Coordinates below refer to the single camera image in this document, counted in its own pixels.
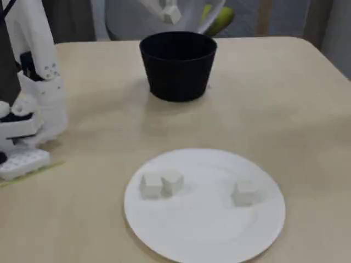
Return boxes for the white cube block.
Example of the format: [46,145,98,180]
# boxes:
[160,170,184,198]
[139,172,165,200]
[161,4,182,25]
[230,180,261,208]

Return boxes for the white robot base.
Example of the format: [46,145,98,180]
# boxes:
[0,149,52,181]

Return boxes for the black pot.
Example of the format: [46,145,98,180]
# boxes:
[139,31,219,102]

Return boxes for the white round plate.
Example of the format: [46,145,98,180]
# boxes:
[123,148,286,263]

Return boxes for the white green office chair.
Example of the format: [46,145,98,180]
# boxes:
[105,0,236,42]

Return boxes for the brown wooden post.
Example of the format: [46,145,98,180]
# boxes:
[258,0,271,36]

